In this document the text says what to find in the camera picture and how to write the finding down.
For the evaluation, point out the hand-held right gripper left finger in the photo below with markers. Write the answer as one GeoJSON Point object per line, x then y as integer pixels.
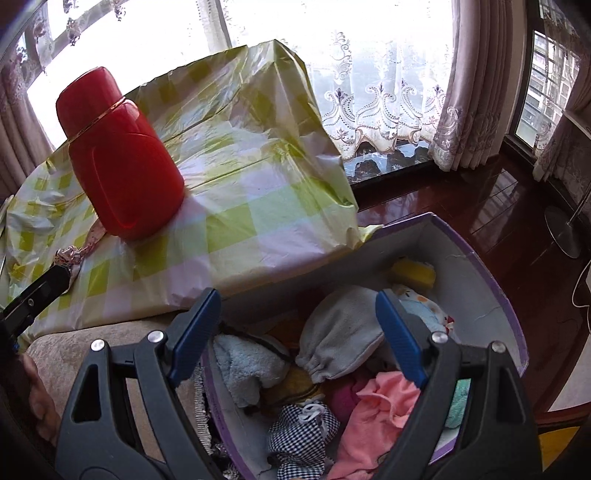
{"type": "Point", "coordinates": [194, 341]}

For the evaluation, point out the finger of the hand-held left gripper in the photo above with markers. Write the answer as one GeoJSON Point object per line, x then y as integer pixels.
{"type": "Point", "coordinates": [37, 290]}

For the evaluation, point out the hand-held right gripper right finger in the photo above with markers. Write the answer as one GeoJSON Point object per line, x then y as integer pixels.
{"type": "Point", "coordinates": [401, 341]}

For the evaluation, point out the pink patterned cloth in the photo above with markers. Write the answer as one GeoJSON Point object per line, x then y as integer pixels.
{"type": "Point", "coordinates": [74, 256]}

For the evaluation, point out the grey fleece mitten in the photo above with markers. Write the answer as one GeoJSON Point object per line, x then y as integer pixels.
{"type": "Point", "coordinates": [341, 337]}

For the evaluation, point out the yellow sponge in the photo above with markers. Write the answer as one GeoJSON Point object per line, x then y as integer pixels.
{"type": "Point", "coordinates": [415, 274]}

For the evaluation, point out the purple storage box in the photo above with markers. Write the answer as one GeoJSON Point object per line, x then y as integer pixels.
{"type": "Point", "coordinates": [461, 258]}

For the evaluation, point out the person's left hand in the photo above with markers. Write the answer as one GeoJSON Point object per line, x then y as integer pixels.
{"type": "Point", "coordinates": [41, 401]}

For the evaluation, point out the fruit print cloth pouch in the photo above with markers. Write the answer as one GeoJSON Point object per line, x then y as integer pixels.
{"type": "Point", "coordinates": [427, 309]}

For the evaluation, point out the light blue towel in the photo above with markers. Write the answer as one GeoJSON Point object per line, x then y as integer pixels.
{"type": "Point", "coordinates": [244, 364]}

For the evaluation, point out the pink fleece cloth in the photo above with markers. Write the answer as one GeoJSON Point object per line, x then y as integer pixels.
{"type": "Point", "coordinates": [378, 415]}

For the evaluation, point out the green towel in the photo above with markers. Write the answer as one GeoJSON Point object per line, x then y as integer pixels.
{"type": "Point", "coordinates": [459, 401]}

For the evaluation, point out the mustard yellow cloth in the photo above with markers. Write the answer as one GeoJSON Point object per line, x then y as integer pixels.
{"type": "Point", "coordinates": [295, 383]}

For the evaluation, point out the black white houndstooth cloth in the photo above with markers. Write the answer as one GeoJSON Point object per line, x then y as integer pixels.
{"type": "Point", "coordinates": [295, 438]}

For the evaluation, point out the red thermos flask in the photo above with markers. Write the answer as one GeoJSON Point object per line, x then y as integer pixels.
{"type": "Point", "coordinates": [124, 170]}

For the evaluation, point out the brown embroidered curtain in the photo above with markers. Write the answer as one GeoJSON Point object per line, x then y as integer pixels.
{"type": "Point", "coordinates": [563, 152]}
{"type": "Point", "coordinates": [466, 92]}
{"type": "Point", "coordinates": [18, 138]}

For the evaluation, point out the green checked plastic tablecloth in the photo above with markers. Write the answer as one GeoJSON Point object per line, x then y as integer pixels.
{"type": "Point", "coordinates": [258, 194]}

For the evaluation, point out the dark marble window sill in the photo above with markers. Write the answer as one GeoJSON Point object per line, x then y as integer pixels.
{"type": "Point", "coordinates": [392, 161]}

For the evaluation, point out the yellow mat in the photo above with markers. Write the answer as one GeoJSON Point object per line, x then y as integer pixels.
{"type": "Point", "coordinates": [556, 450]}

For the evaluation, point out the floor lamp base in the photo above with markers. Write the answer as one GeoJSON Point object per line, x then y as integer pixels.
{"type": "Point", "coordinates": [561, 230]}

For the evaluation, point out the sheer lace curtain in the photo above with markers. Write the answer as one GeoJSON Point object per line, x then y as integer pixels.
{"type": "Point", "coordinates": [369, 92]}

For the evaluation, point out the dark framed window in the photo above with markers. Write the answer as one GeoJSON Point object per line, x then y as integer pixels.
{"type": "Point", "coordinates": [540, 92]}

